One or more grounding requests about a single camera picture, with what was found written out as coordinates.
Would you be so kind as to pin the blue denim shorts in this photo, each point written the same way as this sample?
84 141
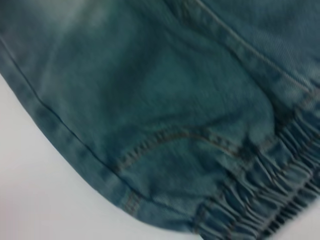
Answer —
160 100

